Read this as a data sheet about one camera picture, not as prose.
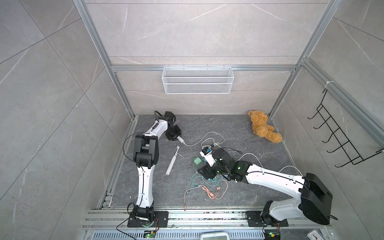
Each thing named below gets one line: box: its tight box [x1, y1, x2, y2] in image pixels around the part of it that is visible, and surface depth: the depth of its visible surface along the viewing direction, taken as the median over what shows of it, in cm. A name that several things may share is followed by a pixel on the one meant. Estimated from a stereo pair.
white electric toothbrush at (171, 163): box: [165, 145, 180, 176], surface depth 93 cm
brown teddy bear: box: [247, 110, 283, 143], surface depth 105 cm
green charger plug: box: [193, 156, 202, 166], surface depth 94 cm
